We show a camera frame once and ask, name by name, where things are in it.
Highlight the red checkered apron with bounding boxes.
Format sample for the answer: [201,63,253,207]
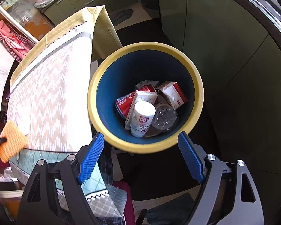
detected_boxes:
[0,20,35,62]

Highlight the clear plastic bottle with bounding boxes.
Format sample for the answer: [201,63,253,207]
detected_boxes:
[145,94,178,138]

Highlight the green kitchen cabinets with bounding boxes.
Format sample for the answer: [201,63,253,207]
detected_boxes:
[40,0,281,176]

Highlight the orange foam fruit net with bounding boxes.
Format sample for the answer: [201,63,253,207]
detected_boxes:
[0,120,28,163]

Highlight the red white milk carton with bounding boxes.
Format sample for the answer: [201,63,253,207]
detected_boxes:
[115,84,158,130]

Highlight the patterned tablecloth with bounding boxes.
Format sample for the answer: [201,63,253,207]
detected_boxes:
[7,6,127,224]

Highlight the red white small box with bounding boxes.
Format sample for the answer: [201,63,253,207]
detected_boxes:
[157,81,188,110]

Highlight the yellow blue trash bin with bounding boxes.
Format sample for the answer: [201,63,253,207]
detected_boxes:
[88,42,204,153]

